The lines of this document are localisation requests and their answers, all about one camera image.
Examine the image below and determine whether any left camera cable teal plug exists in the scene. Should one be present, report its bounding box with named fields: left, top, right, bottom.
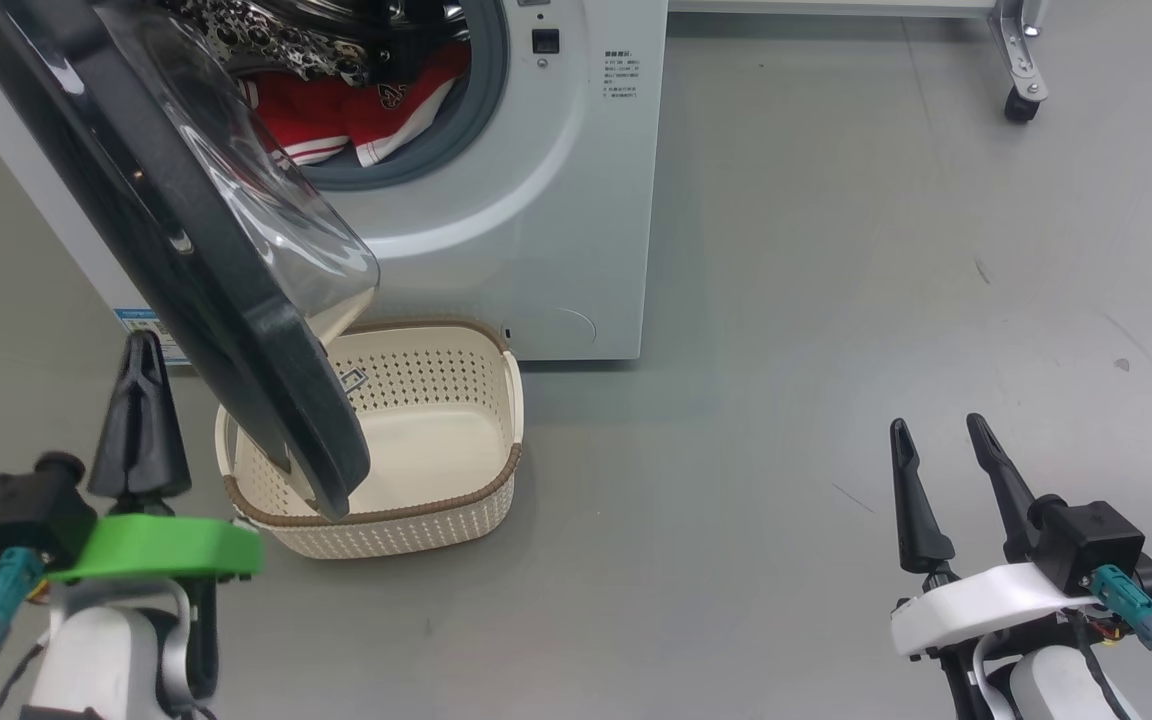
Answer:
left=0, top=548, right=47, bottom=720

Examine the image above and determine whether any red and white jersey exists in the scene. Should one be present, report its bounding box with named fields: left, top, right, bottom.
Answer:
left=236, top=45, right=472, bottom=168

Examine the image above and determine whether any grey metal frame leg caster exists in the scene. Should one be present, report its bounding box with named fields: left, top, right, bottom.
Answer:
left=986, top=0, right=1049, bottom=124

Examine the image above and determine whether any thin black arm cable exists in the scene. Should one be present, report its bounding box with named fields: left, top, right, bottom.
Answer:
left=1064, top=608, right=1129, bottom=720

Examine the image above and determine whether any black round glass washer door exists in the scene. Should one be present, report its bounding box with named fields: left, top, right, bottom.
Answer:
left=0, top=0, right=382, bottom=521

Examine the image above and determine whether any white front-load washing machine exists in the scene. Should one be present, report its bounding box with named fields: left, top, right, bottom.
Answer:
left=0, top=0, right=672, bottom=363

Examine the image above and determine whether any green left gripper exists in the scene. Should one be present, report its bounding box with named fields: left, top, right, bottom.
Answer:
left=46, top=330, right=265, bottom=586

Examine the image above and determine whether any blue energy label sticker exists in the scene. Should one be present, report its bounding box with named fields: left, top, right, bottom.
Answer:
left=114, top=308, right=187, bottom=363

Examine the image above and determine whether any cream perforated basket brown rim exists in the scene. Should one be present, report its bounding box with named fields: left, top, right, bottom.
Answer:
left=214, top=318, right=525, bottom=561

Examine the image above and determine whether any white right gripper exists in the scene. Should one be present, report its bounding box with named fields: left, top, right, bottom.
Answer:
left=889, top=413, right=1107, bottom=661

